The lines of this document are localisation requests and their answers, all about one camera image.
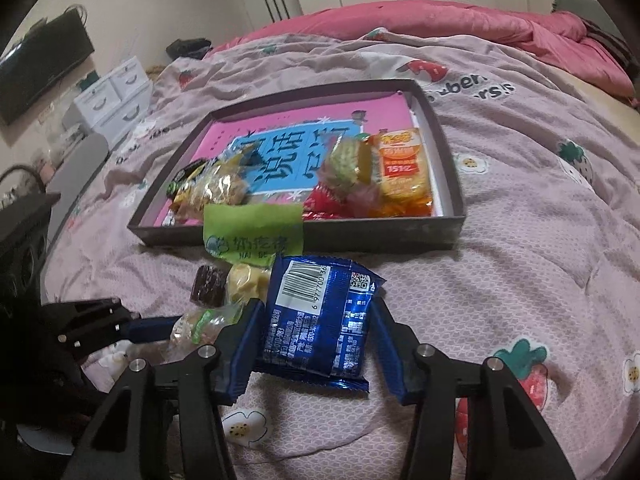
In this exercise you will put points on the clear green snack packet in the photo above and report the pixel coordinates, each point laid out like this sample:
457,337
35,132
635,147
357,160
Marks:
200,325

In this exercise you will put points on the beige bed sheet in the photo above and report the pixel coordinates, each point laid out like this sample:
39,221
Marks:
595,92

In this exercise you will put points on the black green snack packet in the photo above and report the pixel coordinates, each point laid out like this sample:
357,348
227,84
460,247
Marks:
187,175

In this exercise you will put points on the red snack packet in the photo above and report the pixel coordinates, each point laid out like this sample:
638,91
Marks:
320,202

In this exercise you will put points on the striped pillow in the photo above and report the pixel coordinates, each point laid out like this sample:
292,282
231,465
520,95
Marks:
610,45

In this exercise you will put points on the white drawer cabinet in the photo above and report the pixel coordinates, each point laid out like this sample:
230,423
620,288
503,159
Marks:
115,100

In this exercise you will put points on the blue snack packet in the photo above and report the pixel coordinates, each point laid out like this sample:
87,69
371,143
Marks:
315,320

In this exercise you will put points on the pink duvet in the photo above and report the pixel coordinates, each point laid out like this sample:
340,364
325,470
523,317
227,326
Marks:
450,30

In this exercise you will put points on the black television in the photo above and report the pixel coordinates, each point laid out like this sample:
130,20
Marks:
40,65

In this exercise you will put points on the dark clothes pile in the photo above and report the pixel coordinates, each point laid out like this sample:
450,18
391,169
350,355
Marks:
187,49

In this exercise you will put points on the grey shallow box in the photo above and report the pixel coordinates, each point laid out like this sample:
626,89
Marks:
375,235

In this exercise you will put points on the orange snack packet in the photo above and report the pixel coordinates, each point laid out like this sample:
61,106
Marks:
402,175

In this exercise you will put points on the pink book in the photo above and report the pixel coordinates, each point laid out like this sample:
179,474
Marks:
280,120

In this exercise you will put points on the printed blanket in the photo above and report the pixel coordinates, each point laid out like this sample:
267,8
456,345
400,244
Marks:
525,235

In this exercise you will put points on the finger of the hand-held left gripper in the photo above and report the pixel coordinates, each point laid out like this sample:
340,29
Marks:
150,329
85,307

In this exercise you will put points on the yellow candy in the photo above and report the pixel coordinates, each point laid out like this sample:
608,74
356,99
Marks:
245,280

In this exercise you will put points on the clear biscuit packet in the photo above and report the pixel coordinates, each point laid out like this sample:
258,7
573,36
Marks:
220,190

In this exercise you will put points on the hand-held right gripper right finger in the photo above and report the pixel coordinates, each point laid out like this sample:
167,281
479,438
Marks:
389,352

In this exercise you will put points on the grey headboard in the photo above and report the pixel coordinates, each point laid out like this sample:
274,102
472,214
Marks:
575,2

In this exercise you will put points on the clear green pink packet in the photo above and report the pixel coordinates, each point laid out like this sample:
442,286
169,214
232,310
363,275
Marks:
350,165

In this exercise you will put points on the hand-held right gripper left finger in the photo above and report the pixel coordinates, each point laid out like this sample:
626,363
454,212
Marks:
245,355

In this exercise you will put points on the brown candy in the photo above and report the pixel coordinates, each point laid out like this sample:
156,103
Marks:
210,285

